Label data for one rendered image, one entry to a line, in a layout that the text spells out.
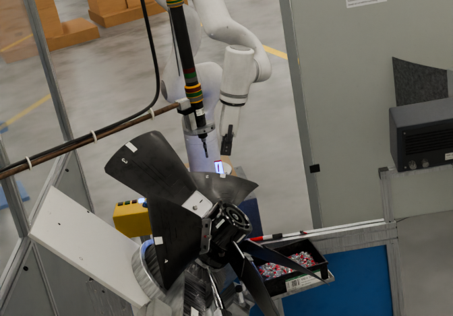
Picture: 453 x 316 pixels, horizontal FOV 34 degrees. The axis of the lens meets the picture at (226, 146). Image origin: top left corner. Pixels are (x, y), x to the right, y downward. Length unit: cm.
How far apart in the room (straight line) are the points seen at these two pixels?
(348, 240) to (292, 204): 200
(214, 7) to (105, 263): 80
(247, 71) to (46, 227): 71
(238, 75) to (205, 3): 24
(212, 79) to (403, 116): 68
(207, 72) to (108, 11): 757
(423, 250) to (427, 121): 169
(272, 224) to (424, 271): 100
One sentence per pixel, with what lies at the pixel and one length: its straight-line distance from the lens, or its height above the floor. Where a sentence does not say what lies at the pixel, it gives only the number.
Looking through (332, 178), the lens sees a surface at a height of 32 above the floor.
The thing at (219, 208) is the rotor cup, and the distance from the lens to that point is 194.
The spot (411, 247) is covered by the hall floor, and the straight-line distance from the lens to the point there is 402.
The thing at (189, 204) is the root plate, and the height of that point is 126.
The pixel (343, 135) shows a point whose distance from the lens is 398.
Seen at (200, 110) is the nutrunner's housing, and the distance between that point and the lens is 194.
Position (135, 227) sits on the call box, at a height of 102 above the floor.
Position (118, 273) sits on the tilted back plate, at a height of 117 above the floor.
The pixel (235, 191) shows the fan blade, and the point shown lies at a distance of 220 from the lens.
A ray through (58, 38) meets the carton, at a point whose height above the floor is 14.
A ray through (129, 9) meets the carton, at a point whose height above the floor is 14.
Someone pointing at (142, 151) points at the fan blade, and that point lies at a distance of 204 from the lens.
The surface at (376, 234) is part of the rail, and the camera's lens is 257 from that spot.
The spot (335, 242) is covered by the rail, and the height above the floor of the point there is 82.
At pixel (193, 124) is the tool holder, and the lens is 194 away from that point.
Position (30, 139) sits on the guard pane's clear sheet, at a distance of 291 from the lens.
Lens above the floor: 217
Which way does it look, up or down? 23 degrees down
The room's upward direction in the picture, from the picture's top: 11 degrees counter-clockwise
